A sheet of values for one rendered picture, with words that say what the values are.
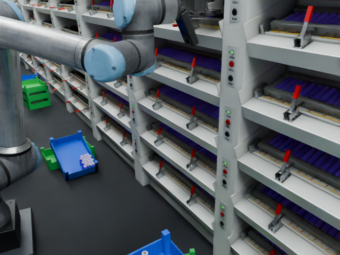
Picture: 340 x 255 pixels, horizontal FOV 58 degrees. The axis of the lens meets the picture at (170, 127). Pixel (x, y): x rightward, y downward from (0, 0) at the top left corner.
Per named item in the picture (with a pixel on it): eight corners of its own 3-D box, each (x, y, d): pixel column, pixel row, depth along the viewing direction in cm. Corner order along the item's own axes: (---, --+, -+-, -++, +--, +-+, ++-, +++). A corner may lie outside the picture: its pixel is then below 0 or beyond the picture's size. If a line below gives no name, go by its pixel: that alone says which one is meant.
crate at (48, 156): (49, 171, 192) (47, 160, 189) (42, 158, 207) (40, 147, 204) (95, 157, 207) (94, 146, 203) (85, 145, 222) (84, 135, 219)
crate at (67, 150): (97, 170, 191) (98, 162, 186) (65, 181, 181) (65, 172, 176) (80, 138, 208) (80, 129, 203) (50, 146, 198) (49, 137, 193)
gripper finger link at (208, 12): (223, 9, 95) (200, 10, 91) (223, 14, 95) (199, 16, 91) (214, 9, 99) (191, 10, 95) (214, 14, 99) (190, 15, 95)
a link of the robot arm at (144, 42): (114, 77, 87) (109, 31, 83) (135, 69, 97) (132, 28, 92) (143, 79, 83) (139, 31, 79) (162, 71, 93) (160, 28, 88)
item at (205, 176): (218, 200, 118) (209, 175, 110) (142, 141, 164) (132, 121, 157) (254, 169, 124) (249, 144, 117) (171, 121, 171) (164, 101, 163)
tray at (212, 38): (225, 51, 94) (218, 22, 89) (134, 32, 141) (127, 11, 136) (269, 24, 101) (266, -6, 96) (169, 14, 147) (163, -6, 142)
